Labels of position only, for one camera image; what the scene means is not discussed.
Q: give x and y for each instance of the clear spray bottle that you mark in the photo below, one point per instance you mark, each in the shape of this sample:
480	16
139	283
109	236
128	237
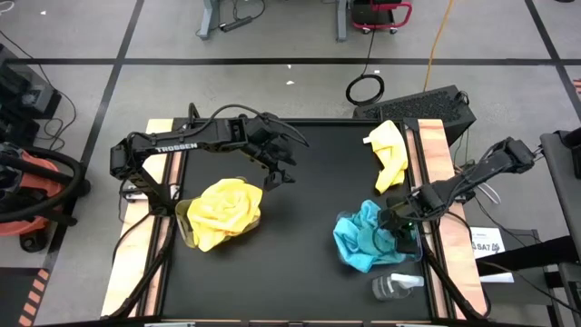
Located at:
390	287

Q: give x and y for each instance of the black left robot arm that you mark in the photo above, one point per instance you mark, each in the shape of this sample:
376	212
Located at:
181	138

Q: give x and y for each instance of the grey desk leg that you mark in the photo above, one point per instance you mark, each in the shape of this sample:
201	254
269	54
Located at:
341	22
209	18

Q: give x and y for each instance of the black metal beam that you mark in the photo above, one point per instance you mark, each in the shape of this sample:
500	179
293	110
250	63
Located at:
535	256

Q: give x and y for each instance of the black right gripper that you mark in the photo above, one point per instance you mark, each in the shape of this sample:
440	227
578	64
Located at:
408	213

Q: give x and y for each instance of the black orange-striped floor mat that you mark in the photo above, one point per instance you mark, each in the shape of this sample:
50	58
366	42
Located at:
13	295

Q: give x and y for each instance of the clear plastic basket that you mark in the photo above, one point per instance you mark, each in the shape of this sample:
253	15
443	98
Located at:
180	222
419	247

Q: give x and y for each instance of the orange shop vacuum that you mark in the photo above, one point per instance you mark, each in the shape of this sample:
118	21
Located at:
41	177

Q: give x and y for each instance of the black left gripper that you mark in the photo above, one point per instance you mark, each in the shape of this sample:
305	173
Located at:
265	136

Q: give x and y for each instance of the red utility cart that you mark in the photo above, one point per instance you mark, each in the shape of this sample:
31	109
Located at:
381	13

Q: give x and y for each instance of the black power strip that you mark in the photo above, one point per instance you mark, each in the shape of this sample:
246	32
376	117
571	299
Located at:
236	24

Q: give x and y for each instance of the white paper sheet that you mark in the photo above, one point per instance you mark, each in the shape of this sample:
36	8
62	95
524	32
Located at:
485	240

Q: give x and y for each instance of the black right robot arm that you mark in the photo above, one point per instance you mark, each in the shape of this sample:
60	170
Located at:
476	172

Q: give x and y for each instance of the black equipment stack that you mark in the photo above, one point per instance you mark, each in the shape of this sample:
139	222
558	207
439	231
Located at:
22	91

